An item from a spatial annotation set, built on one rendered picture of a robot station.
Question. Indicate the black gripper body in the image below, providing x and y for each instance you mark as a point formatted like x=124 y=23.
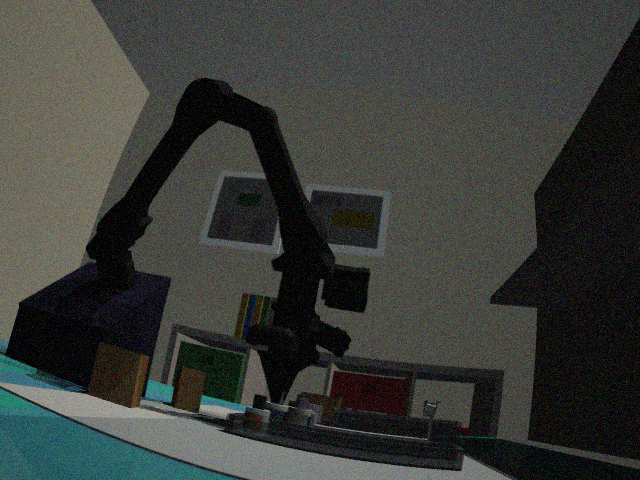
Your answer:
x=283 y=335

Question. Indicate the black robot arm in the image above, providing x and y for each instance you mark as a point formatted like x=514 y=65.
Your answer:
x=307 y=257

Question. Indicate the tan rectangular block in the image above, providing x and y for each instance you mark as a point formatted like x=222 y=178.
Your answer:
x=329 y=404

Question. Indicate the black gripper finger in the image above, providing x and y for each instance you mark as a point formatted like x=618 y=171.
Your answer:
x=276 y=368
x=292 y=375

